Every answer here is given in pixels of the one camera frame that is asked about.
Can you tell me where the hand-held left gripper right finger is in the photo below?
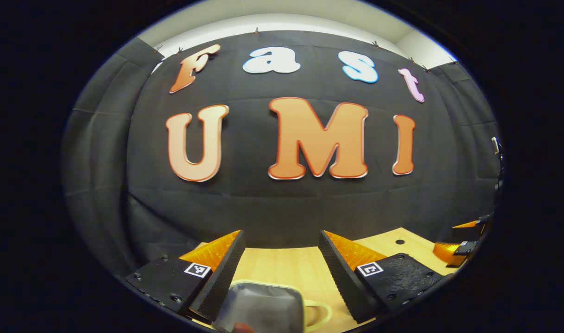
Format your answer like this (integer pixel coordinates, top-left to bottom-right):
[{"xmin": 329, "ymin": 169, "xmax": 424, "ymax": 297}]
[{"xmin": 318, "ymin": 230, "xmax": 445, "ymax": 325}]

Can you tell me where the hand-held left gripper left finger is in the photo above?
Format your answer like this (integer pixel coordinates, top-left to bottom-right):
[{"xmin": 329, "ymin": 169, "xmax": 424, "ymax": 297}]
[{"xmin": 124, "ymin": 229, "xmax": 247, "ymax": 323}]

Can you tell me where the yellow and grey suitcase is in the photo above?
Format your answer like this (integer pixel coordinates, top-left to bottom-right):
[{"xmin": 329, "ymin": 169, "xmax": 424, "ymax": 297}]
[{"xmin": 212, "ymin": 279, "xmax": 333, "ymax": 333}]

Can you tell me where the black backdrop cloth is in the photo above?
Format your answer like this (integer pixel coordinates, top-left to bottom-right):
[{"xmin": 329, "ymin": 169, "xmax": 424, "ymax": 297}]
[{"xmin": 61, "ymin": 30, "xmax": 504, "ymax": 278}]

